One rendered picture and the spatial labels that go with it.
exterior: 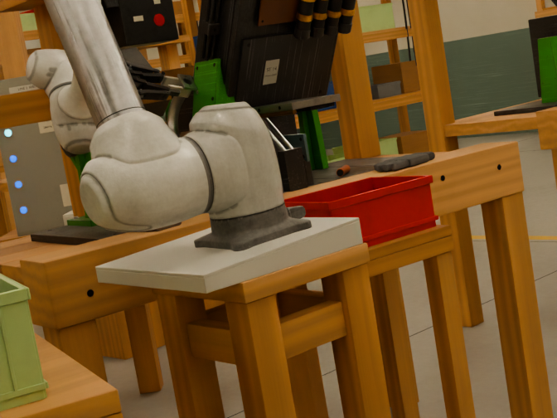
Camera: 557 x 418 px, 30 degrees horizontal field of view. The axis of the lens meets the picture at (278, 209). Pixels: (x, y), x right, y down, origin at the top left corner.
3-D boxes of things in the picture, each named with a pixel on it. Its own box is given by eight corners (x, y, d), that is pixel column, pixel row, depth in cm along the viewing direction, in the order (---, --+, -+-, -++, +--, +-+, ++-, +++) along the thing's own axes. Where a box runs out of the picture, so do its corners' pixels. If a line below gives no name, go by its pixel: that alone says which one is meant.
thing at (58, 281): (525, 191, 306) (518, 140, 304) (57, 331, 221) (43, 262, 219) (490, 191, 317) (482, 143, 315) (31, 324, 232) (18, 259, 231)
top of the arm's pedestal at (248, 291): (370, 261, 207) (368, 242, 207) (245, 304, 188) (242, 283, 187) (271, 256, 232) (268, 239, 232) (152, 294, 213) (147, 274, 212)
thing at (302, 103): (341, 104, 273) (340, 93, 272) (293, 114, 263) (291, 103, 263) (258, 114, 304) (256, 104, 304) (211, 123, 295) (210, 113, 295)
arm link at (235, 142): (302, 200, 205) (279, 90, 202) (223, 224, 196) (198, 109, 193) (259, 198, 219) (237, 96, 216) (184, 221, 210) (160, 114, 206)
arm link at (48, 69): (75, 70, 270) (84, 111, 264) (16, 63, 261) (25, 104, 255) (90, 44, 262) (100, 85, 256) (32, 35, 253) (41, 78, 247)
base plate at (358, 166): (437, 161, 304) (435, 154, 304) (100, 247, 242) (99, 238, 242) (346, 165, 339) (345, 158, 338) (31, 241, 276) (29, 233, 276)
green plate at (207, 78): (240, 141, 275) (243, 62, 276) (213, 138, 270) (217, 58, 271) (217, 143, 284) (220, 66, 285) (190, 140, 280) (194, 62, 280)
